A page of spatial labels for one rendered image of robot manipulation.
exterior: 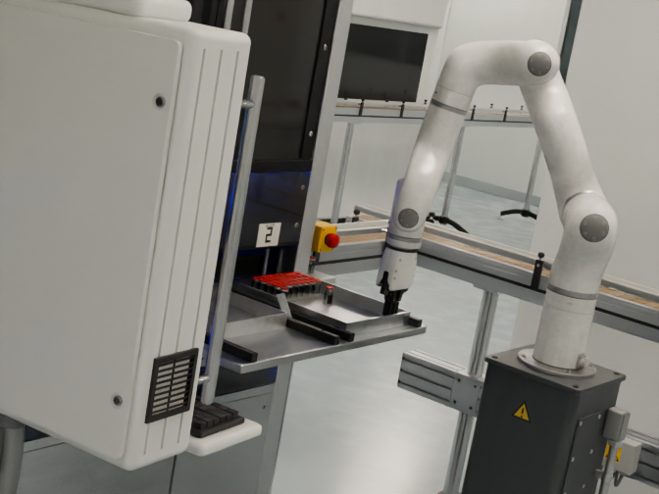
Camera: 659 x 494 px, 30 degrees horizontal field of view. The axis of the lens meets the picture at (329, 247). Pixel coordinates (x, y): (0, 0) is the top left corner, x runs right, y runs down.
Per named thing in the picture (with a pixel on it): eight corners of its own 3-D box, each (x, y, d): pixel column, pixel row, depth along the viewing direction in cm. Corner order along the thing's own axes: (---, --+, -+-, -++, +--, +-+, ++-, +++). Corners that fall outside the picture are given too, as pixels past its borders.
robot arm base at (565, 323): (609, 372, 298) (625, 299, 295) (573, 383, 283) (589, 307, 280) (540, 348, 309) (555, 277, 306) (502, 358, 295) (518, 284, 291)
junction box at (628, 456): (590, 461, 355) (597, 431, 353) (597, 457, 359) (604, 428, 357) (629, 475, 348) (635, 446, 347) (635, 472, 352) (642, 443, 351)
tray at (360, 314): (235, 296, 301) (237, 282, 300) (302, 286, 321) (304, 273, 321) (344, 337, 281) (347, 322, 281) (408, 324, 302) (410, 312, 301)
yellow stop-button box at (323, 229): (296, 246, 332) (301, 220, 331) (313, 244, 338) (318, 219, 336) (319, 253, 328) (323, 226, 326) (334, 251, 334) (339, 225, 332)
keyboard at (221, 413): (43, 373, 246) (45, 362, 245) (92, 362, 258) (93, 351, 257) (200, 439, 226) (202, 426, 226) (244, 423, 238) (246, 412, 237)
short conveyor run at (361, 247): (278, 285, 334) (287, 229, 331) (235, 270, 343) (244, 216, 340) (415, 267, 389) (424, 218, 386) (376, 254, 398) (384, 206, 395)
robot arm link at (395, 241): (401, 229, 300) (398, 241, 300) (380, 230, 293) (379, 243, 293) (430, 237, 295) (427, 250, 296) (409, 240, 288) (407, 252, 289)
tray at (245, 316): (100, 296, 280) (102, 281, 279) (179, 286, 301) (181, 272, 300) (208, 341, 261) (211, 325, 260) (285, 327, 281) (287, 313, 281)
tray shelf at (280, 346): (82, 307, 276) (83, 298, 276) (278, 280, 332) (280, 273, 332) (240, 373, 249) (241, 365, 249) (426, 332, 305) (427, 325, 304)
